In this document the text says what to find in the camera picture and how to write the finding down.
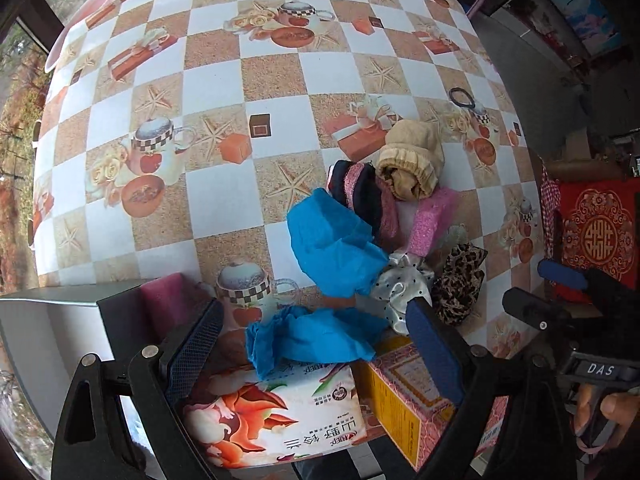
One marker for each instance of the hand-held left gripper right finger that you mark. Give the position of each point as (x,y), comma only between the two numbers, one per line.
(434,355)

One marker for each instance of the person's right hand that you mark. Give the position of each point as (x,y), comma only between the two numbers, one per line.
(612,412)

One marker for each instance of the leopard print scrunchie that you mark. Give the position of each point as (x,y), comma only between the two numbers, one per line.
(460,285)

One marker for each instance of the checkered printed tablecloth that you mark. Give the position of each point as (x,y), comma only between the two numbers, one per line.
(220,75)

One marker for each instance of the red checked cloth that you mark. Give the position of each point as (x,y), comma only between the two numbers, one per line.
(548,205)

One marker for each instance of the dark pink sponge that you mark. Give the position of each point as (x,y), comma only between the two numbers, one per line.
(165,302)

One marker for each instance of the beige rolled sock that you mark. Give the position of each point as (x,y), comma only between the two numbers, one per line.
(412,162)

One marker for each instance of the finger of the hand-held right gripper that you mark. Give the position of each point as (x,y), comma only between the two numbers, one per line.
(562,272)
(530,307)

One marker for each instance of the pink and yellow carton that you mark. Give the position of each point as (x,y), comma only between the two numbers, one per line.
(407,400)

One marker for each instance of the pink plastic basin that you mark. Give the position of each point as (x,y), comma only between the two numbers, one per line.
(95,15)

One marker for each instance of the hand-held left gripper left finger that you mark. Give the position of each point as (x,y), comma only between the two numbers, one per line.
(192,352)

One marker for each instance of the pink sponge with holes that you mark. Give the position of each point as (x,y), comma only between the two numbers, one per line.
(432,220)

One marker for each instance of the floral tissue pack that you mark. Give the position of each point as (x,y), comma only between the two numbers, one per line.
(270,410)

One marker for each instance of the pastel wall painting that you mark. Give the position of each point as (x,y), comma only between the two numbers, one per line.
(585,15)

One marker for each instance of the red embroidered cushion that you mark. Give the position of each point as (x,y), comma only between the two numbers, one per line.
(595,240)

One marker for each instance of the blue shoe cover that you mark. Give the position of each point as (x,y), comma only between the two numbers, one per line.
(330,245)
(312,337)

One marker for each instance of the grey cardboard storage box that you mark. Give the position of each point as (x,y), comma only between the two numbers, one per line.
(50,345)

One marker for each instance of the white polka-dot scrunchie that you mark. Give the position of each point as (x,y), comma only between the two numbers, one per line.
(402,287)

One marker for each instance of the black and pink sock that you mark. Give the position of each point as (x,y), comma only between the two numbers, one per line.
(360,192)

